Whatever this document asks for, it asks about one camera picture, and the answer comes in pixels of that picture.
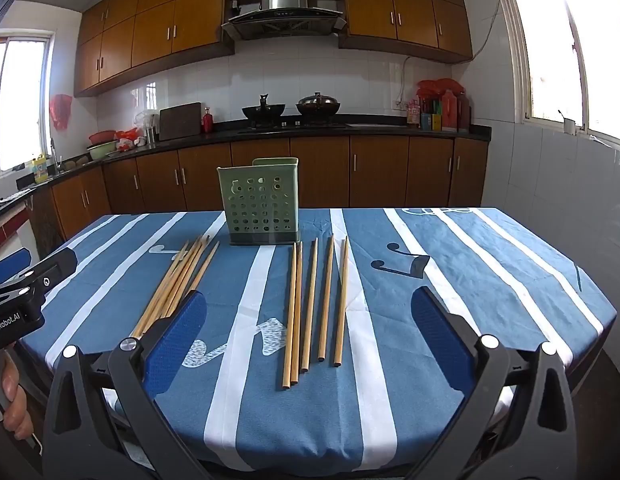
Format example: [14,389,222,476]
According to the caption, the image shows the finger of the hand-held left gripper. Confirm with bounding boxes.
[17,248,78,311]
[0,247,32,301]

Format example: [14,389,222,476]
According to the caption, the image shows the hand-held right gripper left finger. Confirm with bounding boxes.
[42,289,211,480]

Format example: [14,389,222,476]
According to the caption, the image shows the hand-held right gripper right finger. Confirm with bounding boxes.
[411,286,578,480]

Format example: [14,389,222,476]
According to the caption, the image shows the bundle of bamboo chopsticks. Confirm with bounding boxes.
[130,234,221,341]

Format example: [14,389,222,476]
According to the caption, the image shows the long bamboo chopstick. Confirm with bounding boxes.
[317,234,335,363]
[290,240,304,387]
[301,237,319,374]
[333,235,351,366]
[281,241,297,391]

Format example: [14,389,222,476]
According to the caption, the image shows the green perforated utensil holder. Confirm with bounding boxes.
[217,157,301,247]

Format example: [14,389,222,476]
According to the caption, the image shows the person's left hand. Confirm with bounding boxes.
[0,352,36,436]

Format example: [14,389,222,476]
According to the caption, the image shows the blue striped tablecloth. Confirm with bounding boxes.
[17,206,618,473]

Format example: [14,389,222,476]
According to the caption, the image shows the green plastic basin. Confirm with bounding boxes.
[86,141,119,162]

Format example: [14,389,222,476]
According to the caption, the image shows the red and white bag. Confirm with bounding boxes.
[114,128,140,153]

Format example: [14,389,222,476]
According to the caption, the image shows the kitchen window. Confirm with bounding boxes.
[0,34,56,179]
[494,0,620,137]

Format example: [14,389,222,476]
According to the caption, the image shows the white plastic bag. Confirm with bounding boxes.
[134,109,159,133]

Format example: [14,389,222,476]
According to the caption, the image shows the wooden base cabinets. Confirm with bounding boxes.
[27,135,491,256]

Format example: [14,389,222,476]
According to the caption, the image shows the dark cutting board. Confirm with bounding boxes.
[159,102,203,141]

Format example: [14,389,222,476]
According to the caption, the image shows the black kitchen countertop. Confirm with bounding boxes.
[0,122,492,221]

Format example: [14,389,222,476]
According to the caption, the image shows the black gas stove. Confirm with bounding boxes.
[238,117,348,134]

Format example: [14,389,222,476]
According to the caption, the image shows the black wok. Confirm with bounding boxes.
[241,94,287,128]

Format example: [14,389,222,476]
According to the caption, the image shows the wok with lid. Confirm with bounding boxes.
[296,92,342,117]

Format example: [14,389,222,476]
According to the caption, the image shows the wooden wall cabinet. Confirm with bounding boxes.
[340,0,473,65]
[74,0,235,98]

